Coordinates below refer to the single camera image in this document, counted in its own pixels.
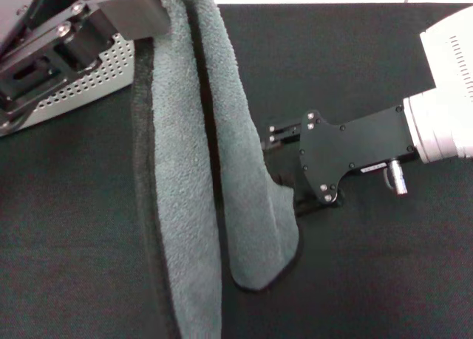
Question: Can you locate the grey perforated storage box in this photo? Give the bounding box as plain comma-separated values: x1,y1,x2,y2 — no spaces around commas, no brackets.
0,32,136,137

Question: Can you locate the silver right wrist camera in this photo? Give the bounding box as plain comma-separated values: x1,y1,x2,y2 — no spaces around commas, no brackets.
419,4,473,100

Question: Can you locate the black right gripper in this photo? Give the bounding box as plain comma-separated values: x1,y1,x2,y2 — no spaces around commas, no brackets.
259,108,421,218

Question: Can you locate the black tablecloth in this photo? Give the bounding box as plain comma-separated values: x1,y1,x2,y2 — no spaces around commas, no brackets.
0,2,473,339

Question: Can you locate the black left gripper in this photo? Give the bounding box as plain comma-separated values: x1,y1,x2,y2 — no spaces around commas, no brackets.
0,0,98,64

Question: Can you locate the silver cable connector plug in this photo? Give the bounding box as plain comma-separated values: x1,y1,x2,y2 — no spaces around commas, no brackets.
389,160,410,196

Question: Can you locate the grey-green microfibre towel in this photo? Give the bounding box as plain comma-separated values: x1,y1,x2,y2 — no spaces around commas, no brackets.
131,0,302,339

